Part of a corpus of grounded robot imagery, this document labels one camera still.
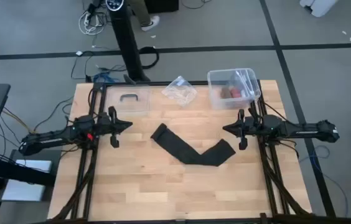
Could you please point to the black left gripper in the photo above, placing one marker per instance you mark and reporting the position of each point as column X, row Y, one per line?
column 104, row 124

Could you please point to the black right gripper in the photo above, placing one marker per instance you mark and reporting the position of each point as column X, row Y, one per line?
column 253, row 126

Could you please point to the clear plastic storage box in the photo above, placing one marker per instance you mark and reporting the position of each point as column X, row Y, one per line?
column 225, row 77

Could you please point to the black elastic bandage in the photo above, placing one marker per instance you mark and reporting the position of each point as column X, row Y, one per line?
column 188, row 152

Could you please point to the clear plastic zip bag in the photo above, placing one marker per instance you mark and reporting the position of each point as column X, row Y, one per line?
column 180, row 91

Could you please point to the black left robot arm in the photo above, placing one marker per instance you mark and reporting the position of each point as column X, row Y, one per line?
column 48, row 140

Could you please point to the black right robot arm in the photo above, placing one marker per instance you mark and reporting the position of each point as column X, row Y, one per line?
column 303, row 130

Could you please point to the red bandage roll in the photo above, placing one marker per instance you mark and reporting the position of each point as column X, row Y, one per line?
column 235, row 92

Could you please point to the brown bandage roll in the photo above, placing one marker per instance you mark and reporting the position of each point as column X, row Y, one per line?
column 225, row 92

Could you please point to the red tag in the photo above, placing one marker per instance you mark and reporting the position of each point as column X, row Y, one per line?
column 90, row 136

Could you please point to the white packets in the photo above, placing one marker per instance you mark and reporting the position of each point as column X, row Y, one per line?
column 244, row 81

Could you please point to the black tower fan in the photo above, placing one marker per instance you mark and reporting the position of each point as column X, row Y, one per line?
column 125, row 37

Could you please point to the person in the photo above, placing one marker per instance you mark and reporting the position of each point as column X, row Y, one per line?
column 142, row 12

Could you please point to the black equipment stand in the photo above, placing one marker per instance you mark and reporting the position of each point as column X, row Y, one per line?
column 13, row 171

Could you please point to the black case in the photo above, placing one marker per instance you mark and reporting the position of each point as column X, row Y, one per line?
column 163, row 6

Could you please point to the white foam block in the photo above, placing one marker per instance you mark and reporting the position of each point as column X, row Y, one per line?
column 318, row 6

